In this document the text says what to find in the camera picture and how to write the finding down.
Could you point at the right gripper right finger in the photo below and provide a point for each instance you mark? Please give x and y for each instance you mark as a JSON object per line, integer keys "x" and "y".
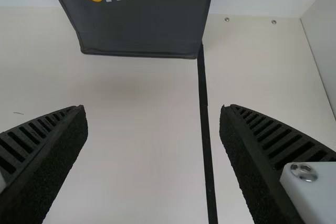
{"x": 267, "y": 161}

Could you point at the black strip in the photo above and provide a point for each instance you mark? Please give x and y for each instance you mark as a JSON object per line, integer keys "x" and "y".
{"x": 204, "y": 129}

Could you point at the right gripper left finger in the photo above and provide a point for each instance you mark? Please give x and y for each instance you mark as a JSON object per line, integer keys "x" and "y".
{"x": 39, "y": 161}

